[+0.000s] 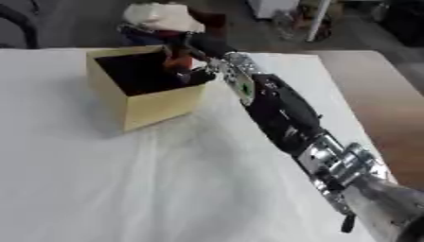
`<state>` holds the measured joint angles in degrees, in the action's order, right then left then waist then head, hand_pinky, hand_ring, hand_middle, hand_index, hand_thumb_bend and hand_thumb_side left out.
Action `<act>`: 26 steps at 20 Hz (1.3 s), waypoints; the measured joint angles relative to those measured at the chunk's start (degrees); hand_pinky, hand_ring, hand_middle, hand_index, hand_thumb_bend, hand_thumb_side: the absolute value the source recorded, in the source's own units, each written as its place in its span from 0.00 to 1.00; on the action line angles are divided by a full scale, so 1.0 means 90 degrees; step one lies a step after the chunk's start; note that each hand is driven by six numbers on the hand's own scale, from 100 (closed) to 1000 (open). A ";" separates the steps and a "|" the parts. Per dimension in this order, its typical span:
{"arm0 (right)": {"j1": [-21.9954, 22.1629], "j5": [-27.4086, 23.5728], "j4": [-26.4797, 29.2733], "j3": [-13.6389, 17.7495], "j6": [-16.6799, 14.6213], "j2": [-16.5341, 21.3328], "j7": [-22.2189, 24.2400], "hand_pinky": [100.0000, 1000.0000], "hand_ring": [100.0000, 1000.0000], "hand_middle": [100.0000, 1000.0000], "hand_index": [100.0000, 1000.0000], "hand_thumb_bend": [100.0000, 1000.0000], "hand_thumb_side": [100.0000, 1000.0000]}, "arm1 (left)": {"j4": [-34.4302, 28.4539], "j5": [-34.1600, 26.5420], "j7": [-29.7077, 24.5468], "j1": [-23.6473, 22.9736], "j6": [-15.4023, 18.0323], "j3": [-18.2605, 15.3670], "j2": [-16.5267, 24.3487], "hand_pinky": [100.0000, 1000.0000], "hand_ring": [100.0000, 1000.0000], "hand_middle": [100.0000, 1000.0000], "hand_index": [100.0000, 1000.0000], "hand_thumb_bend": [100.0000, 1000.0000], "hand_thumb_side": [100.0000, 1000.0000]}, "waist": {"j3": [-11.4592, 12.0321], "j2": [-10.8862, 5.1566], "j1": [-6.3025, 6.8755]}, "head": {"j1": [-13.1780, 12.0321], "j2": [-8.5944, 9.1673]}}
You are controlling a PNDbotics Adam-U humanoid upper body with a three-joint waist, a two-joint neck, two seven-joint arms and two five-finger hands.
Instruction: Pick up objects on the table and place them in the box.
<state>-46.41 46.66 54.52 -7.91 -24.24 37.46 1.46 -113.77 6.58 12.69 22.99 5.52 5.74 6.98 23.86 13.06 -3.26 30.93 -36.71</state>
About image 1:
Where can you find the white crumpled bag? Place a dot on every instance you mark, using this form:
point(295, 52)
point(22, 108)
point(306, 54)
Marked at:
point(160, 17)

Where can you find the white cabinet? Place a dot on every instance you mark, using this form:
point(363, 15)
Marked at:
point(271, 7)

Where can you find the orange toy object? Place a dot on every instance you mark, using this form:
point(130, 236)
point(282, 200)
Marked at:
point(178, 61)

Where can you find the tan cardboard box black inside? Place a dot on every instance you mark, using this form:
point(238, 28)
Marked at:
point(160, 107)

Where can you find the black curved chair frame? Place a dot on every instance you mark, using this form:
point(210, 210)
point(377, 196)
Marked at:
point(22, 23)

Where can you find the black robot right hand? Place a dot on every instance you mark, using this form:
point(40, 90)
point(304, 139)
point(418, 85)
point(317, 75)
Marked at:
point(210, 45)

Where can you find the white pole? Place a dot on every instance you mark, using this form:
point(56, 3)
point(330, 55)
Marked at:
point(319, 19)

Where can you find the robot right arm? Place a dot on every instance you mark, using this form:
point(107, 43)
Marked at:
point(287, 116)

